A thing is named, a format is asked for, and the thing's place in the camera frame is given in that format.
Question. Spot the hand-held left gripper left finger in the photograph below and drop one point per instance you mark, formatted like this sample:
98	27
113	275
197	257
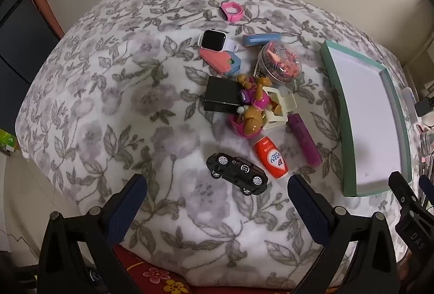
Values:
130	202

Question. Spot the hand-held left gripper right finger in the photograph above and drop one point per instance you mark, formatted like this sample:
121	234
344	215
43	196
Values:
307	202

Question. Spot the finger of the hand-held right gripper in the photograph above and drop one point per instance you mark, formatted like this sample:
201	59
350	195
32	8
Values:
408	219
428	190

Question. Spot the orange tube bottle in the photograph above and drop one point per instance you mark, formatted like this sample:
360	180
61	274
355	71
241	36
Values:
269	156

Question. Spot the purple lighter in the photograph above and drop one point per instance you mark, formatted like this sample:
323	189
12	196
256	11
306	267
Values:
305	140

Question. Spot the black toy car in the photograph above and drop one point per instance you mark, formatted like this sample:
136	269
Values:
237	170

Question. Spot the teal box lid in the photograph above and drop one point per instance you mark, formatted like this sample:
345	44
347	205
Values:
369	118

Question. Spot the pink and brown dog toy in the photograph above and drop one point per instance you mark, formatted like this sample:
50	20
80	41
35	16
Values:
254	118

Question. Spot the cream hair claw clip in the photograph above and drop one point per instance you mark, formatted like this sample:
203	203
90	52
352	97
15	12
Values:
284	104

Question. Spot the black charger adapter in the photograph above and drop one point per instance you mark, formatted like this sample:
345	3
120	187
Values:
222	92

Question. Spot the round clear container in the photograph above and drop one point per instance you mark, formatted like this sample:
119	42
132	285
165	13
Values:
279	63

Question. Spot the salmon and blue plastic case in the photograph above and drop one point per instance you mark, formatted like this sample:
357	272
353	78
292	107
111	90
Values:
217	60

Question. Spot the light blue plastic case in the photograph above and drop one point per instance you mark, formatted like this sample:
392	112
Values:
257	40

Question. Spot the white smartwatch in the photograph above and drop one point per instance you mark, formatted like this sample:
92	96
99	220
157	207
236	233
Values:
212	39

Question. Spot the pink watch band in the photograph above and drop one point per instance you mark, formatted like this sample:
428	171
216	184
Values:
234	19

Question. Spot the clear glass jar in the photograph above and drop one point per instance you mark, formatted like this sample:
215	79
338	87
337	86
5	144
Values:
428	145

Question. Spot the black plug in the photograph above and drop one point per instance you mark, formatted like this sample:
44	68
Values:
423	107

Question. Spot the white power strip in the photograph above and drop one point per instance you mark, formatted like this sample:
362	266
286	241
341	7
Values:
408	101

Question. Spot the green packet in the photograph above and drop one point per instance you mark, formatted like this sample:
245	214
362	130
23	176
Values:
6	141

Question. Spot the dark cabinet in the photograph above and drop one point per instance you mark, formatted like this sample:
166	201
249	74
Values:
20	43

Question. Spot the orange door frame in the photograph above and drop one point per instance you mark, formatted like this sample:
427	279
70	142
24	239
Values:
47	13

